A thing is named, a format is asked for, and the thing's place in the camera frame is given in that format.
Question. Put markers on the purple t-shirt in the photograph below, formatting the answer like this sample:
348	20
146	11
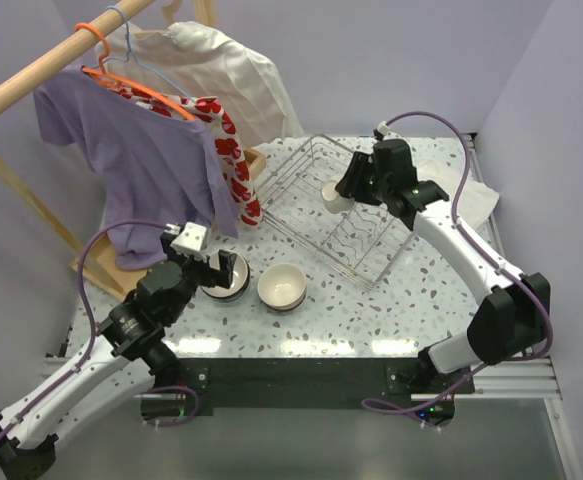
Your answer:
154	167

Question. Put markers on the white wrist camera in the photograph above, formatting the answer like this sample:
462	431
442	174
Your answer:
383	132
190	239

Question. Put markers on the orange hanger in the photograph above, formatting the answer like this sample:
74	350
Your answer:
109	80

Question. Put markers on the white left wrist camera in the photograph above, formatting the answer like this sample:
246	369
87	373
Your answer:
190	239

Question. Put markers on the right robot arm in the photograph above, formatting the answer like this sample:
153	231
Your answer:
512	307

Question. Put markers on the small white bowl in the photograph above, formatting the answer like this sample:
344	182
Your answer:
333	201

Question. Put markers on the blue wire hanger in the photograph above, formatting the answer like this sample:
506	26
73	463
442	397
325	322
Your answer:
132	56

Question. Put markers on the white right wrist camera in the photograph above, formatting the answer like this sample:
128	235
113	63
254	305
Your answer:
383	132

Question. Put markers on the white folded cloth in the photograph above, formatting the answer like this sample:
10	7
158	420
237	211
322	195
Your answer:
477	201

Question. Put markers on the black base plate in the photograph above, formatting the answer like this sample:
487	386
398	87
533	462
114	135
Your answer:
298	383

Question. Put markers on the cream floral bowl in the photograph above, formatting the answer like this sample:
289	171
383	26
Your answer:
281	284

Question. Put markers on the wire dish rack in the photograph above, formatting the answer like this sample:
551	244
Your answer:
362	243

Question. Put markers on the red floral cloth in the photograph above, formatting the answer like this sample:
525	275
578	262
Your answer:
231	153

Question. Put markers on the white shirt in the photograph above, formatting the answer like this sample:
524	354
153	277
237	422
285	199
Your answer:
205	62

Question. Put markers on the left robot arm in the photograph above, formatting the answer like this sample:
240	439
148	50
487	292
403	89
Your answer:
133	331

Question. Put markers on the red bowl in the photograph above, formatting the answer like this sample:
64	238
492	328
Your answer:
241	274

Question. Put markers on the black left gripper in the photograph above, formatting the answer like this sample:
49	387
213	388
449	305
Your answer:
216	267

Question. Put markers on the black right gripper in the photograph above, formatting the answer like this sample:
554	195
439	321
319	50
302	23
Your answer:
351	185

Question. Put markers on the teal white dotted bowl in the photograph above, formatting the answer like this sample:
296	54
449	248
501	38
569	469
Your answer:
285	308

